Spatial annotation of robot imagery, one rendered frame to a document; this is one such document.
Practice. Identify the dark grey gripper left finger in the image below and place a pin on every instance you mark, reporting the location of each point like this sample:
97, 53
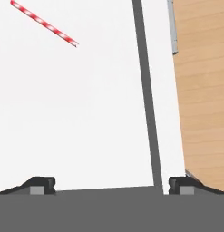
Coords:
40, 184

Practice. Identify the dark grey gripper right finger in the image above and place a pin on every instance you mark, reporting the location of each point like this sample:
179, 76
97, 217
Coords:
184, 184

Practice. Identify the red and white striped straw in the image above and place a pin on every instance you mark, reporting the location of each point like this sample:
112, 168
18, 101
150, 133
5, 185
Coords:
43, 23

